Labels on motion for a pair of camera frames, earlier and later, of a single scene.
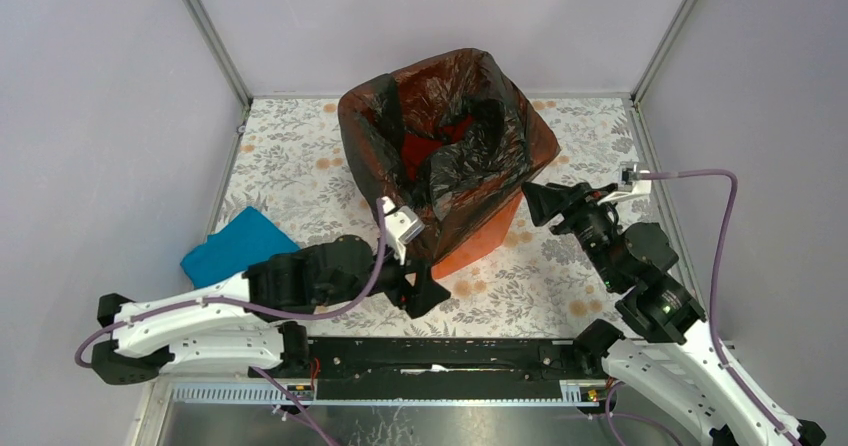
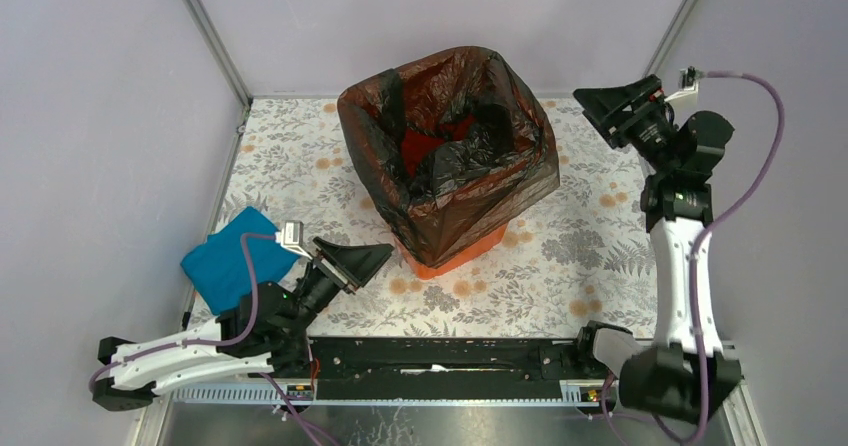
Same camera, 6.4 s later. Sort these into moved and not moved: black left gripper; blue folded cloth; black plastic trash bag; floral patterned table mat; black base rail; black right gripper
Moved: black left gripper; black right gripper; black plastic trash bag
Not moved: blue folded cloth; black base rail; floral patterned table mat
